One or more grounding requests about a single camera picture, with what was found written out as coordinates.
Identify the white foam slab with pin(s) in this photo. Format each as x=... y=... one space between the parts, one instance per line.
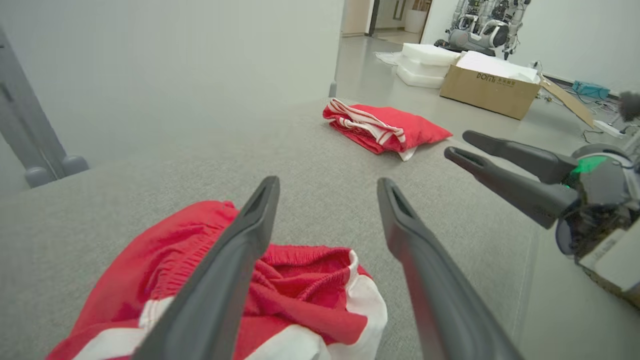
x=417 y=80
x=430 y=52
x=492 y=65
x=420 y=68

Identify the grey white background robot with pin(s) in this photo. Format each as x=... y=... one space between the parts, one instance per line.
x=482 y=30

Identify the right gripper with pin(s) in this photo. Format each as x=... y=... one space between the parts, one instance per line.
x=605 y=200

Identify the red printed jersey shirt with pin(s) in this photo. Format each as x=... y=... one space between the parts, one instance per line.
x=415 y=127

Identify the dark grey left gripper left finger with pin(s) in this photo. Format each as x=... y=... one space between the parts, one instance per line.
x=225 y=280

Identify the teal box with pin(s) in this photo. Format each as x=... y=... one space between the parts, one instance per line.
x=591 y=90

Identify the white thin foam sheet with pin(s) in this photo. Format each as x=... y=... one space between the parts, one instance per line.
x=390 y=57

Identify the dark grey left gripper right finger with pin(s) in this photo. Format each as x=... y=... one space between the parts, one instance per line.
x=440 y=290

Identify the white power strip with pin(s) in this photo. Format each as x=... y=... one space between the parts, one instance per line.
x=607 y=129

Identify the red shorts with white trim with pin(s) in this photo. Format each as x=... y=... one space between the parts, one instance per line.
x=150 y=260

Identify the grey partition end support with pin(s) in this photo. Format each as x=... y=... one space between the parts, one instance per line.
x=333 y=90

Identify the brown cardboard box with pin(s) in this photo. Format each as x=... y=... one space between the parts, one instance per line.
x=490 y=95

